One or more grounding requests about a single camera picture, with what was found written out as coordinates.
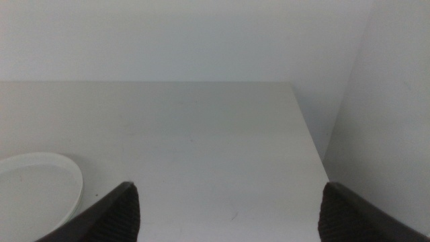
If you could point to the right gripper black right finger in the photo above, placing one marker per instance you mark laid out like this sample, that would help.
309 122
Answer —
346 218

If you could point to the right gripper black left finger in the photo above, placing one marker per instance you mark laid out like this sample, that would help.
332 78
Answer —
116 218

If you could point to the white shallow bowl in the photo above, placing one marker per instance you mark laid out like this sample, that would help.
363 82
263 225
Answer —
33 195

